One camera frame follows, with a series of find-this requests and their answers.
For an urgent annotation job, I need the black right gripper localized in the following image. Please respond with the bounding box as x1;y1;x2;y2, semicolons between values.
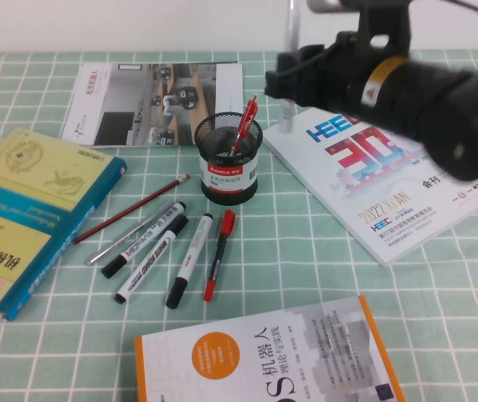
265;31;391;113

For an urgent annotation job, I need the red ballpoint pen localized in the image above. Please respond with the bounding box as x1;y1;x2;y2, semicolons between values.
229;94;260;157

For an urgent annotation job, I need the black mesh pen holder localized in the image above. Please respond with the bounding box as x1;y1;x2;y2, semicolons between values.
193;111;265;206

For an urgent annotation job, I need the black pen red cap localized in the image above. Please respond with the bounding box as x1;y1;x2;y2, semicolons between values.
203;209;237;303

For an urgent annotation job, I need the silver pen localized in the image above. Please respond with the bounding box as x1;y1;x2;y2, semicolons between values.
86;203;173;267

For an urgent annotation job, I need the white photo brochure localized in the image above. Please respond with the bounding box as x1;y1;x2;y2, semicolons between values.
59;62;244;148

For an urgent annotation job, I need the white HEEC exhibition catalogue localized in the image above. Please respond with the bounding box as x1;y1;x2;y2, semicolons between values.
262;106;478;268

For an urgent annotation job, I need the green checked tablecloth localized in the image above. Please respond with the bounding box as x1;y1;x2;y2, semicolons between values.
0;49;478;402

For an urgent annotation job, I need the red pencil with eraser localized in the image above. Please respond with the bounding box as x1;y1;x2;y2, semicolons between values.
73;173;192;245

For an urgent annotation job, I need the white marker red label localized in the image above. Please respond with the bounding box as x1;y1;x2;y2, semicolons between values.
100;201;188;280

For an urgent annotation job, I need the white board marker black cap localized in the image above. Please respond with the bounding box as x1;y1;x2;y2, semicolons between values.
114;214;190;306

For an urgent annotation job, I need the orange and white robotics book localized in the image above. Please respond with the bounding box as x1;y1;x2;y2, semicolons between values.
133;295;407;402

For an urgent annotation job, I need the yellow and teal hardcover book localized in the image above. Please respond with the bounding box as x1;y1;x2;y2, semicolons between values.
0;127;129;322

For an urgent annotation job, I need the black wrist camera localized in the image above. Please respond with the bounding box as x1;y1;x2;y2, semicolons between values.
306;0;412;58

